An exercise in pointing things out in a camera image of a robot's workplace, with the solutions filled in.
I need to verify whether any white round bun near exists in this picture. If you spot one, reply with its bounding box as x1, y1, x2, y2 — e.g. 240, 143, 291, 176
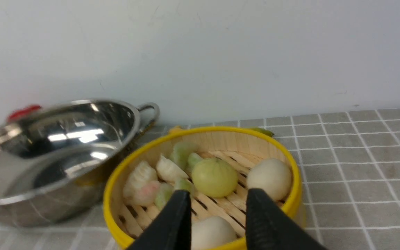
191, 216, 238, 250

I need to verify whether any white green dumpling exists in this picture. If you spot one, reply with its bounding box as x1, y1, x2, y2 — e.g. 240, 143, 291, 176
156, 155, 189, 182

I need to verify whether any white round bun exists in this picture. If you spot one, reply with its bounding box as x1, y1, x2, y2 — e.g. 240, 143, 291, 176
246, 158, 292, 201
191, 216, 238, 250

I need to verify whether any green round bun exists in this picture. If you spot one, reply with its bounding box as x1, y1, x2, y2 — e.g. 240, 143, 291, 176
191, 158, 238, 198

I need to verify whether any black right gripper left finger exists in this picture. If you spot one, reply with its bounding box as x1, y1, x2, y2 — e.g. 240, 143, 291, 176
127, 190, 191, 250

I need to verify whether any yellow banana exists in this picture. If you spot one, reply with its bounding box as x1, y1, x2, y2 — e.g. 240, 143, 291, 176
250, 127, 274, 137

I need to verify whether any stainless steel pot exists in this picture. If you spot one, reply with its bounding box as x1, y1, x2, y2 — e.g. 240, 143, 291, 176
0, 99, 160, 227

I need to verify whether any red bell pepper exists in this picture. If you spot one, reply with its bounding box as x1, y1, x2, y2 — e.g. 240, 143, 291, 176
6, 104, 42, 122

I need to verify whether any yellow rimmed bamboo steamer basket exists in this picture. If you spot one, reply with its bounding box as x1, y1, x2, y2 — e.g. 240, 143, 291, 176
103, 126, 306, 250

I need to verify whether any grey grid tablecloth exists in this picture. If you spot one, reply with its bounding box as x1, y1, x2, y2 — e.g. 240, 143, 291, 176
0, 109, 400, 250

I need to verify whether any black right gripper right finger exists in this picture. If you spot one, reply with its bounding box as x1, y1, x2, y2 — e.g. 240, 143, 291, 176
245, 188, 326, 250

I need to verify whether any pink white dumpling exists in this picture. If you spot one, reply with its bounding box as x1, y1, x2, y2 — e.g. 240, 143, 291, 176
131, 181, 161, 206

